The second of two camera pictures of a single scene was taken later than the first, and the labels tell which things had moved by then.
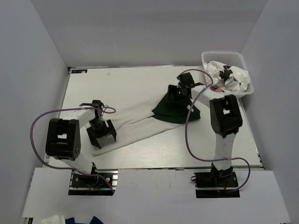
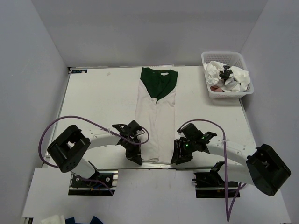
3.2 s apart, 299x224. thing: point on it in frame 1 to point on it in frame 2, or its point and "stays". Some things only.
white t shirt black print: (231, 79) stays
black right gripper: (173, 89) to (179, 156)
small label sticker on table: (79, 71) stays
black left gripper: (94, 135) to (135, 156)
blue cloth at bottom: (94, 220) stays
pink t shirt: (216, 88) stays
